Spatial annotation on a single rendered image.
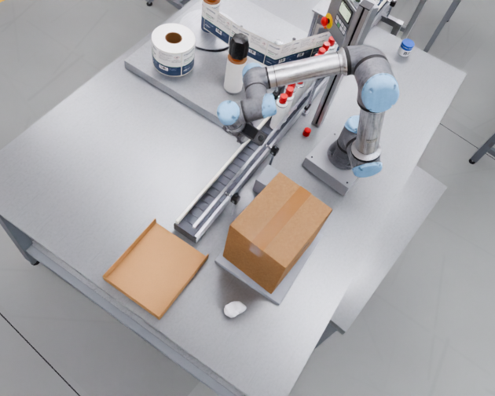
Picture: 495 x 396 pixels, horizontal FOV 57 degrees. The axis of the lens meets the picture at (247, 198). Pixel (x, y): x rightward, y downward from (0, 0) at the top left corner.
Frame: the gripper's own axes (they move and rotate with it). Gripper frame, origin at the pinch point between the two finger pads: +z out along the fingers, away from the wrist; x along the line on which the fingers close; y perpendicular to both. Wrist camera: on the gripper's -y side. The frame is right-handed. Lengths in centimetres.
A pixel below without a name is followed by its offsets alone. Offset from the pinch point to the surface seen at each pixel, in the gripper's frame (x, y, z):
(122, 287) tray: 73, 6, -16
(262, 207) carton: 20.3, -22.1, -18.2
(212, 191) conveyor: 25.9, 2.3, 6.3
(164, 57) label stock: -13, 58, 16
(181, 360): 103, -21, 38
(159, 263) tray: 60, 1, -8
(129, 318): 102, 12, 39
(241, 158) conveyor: 7.3, 2.1, 17.1
